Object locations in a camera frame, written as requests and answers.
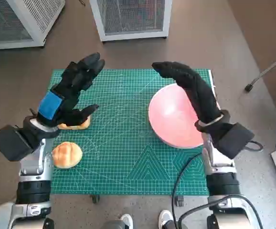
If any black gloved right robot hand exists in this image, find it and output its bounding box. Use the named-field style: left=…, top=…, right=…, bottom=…
left=151, top=61, right=222, bottom=124

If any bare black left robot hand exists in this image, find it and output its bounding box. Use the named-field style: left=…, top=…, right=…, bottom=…
left=36, top=52, right=106, bottom=127

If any long orange toy bread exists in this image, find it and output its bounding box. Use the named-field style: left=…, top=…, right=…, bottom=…
left=56, top=114, right=91, bottom=131

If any pink bowl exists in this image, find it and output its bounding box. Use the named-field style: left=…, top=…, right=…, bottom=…
left=148, top=83, right=204, bottom=149

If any round pale toy bread bun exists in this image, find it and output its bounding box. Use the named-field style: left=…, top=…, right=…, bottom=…
left=51, top=141, right=83, bottom=169

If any green cutting mat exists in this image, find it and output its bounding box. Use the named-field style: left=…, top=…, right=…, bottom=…
left=49, top=68, right=217, bottom=196

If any large white mesh cabinet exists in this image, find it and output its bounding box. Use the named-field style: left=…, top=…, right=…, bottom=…
left=0, top=0, right=66, bottom=51

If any small white mesh cabinet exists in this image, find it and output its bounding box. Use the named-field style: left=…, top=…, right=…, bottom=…
left=89, top=0, right=173, bottom=42

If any white robot foot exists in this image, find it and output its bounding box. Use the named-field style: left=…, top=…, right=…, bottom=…
left=158, top=209, right=174, bottom=229
left=120, top=213, right=134, bottom=229

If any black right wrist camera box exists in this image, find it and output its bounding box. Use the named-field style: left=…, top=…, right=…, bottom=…
left=212, top=122, right=255, bottom=160

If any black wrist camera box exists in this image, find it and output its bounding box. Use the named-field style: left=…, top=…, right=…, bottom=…
left=212, top=122, right=255, bottom=160
left=0, top=124, right=37, bottom=163

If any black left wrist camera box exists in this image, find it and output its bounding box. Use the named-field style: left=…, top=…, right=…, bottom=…
left=0, top=124, right=37, bottom=163

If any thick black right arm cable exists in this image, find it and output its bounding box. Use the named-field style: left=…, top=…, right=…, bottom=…
left=177, top=194, right=264, bottom=229

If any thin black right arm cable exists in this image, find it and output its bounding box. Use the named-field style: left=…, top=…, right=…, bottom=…
left=171, top=140, right=265, bottom=229

